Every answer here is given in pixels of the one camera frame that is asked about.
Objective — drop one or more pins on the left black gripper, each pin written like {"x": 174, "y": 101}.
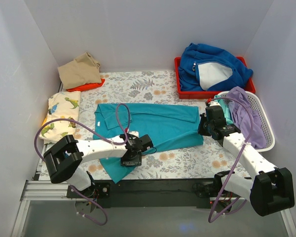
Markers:
{"x": 130, "y": 161}

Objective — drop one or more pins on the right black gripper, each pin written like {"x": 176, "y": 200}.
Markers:
{"x": 203, "y": 128}

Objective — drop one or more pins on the teal t-shirt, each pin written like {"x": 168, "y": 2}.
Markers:
{"x": 170, "y": 127}

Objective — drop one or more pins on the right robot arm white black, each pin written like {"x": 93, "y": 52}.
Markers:
{"x": 269, "y": 188}

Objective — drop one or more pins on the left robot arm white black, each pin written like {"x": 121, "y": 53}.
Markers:
{"x": 64, "y": 158}

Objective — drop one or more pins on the mint green t-shirt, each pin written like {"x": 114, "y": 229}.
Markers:
{"x": 224, "y": 105}

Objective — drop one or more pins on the purple t-shirt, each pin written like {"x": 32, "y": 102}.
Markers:
{"x": 241, "y": 114}

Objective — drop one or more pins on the red plastic tray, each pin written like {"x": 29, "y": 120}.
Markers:
{"x": 203, "y": 94}

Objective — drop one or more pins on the white plastic laundry basket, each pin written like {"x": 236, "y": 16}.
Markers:
{"x": 265, "y": 125}

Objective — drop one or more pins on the blue fleece jacket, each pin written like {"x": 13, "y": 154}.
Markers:
{"x": 208, "y": 68}

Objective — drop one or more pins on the orange folded t-shirt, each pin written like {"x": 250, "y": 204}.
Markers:
{"x": 87, "y": 86}

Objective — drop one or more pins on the dinosaur print folded t-shirt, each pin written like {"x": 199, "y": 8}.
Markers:
{"x": 62, "y": 105}

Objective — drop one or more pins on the beige folded t-shirt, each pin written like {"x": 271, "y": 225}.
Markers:
{"x": 82, "y": 70}

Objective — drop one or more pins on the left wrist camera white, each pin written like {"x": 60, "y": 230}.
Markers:
{"x": 134, "y": 133}

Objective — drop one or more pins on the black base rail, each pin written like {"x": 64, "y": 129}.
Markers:
{"x": 195, "y": 192}

